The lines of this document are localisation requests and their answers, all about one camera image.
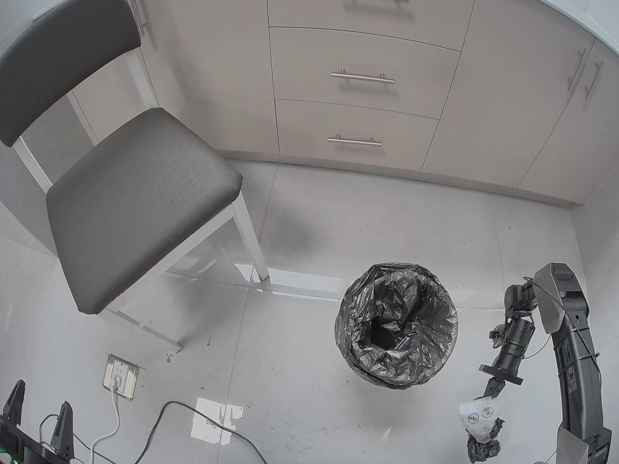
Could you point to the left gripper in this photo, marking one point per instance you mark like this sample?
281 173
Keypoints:
34 452

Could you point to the grey padded white chair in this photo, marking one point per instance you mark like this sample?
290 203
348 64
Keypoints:
135 186

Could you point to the beige cabinet with drawers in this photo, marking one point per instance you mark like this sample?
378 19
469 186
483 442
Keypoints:
309 51

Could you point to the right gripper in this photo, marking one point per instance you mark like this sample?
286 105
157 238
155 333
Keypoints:
517 343

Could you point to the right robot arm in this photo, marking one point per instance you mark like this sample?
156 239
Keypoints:
561 302

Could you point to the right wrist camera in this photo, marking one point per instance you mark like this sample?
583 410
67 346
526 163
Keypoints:
498 334

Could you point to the white printed wrapper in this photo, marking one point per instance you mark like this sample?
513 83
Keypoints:
478 418

